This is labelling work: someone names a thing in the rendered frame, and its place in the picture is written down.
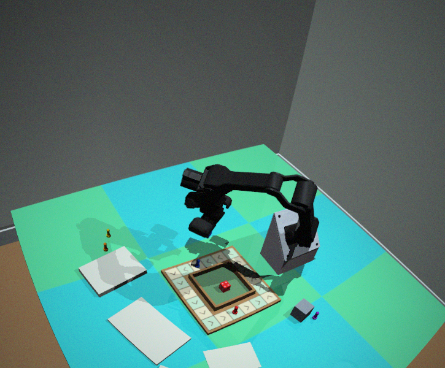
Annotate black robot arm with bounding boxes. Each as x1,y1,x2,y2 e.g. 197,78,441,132
180,164,319,248

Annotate red die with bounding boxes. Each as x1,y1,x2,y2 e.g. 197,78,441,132
219,280,231,293

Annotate white flat rectangular card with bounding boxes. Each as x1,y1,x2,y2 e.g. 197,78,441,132
107,297,191,366

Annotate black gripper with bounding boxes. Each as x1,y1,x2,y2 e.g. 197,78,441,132
188,195,232,238

